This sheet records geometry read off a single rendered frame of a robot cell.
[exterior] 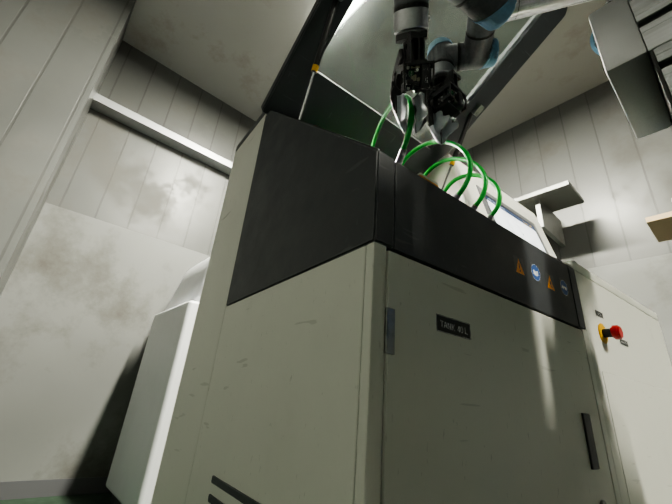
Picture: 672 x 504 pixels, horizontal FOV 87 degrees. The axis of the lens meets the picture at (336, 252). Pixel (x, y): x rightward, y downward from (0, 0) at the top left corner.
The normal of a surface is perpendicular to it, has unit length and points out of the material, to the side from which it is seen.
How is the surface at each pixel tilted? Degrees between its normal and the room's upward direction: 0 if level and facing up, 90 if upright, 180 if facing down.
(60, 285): 90
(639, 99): 180
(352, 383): 90
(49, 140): 90
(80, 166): 90
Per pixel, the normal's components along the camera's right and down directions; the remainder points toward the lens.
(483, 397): 0.60, -0.28
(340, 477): -0.80, -0.30
